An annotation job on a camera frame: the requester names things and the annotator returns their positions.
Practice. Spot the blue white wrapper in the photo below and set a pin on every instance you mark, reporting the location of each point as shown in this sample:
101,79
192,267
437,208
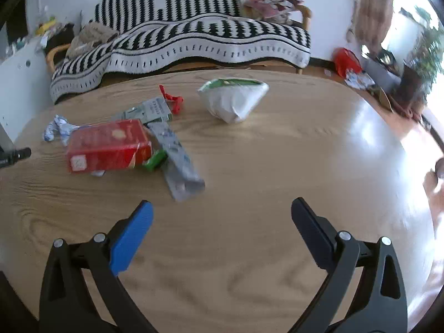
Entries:
59,128

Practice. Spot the wooden-armed sofa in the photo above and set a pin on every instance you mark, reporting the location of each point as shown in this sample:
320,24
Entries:
304,17

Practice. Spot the beige cloth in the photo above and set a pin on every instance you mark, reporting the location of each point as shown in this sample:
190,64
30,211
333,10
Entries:
92,38

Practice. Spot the red twisted wrapper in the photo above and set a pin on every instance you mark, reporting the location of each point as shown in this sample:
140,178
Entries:
173,100

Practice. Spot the yellow toy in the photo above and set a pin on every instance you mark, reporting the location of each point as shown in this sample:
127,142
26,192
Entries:
47,27

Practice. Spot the pink patterned cloth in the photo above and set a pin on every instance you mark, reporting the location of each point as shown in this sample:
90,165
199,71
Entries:
270,5

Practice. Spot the white crumpled paper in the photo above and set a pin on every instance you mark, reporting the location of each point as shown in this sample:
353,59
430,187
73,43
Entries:
359,79

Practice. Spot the white cabinet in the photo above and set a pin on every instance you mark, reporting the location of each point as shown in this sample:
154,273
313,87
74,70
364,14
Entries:
24,86

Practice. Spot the long silver packet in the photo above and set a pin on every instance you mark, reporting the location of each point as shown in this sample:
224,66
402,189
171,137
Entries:
177,166

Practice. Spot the green plant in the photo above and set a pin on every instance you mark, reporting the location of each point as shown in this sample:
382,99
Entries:
432,48

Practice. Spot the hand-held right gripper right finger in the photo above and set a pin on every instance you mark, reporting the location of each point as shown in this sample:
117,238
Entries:
312,232

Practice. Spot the brown patterned curtain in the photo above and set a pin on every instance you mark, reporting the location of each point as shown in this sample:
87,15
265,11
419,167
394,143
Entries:
374,10

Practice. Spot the green candy wrapper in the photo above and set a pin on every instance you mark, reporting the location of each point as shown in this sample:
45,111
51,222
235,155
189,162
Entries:
155,161

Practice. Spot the grey green packet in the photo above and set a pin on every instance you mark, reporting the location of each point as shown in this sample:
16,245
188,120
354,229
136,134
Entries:
149,111

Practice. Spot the brown box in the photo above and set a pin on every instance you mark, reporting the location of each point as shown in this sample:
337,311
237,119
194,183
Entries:
412,83

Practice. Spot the black white striped blanket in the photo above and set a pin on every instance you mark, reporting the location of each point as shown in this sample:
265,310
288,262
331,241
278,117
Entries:
194,31

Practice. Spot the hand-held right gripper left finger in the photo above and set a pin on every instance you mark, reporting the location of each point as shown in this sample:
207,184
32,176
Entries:
131,239

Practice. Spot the red bag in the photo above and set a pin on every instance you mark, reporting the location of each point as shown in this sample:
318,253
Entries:
347,60

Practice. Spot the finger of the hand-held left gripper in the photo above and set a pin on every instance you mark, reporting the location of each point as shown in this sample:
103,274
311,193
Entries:
15,156

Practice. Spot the white green paper bag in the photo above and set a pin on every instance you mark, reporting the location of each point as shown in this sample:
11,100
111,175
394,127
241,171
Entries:
232,99

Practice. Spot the red cardboard box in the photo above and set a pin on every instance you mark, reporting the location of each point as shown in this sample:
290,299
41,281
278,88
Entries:
107,145

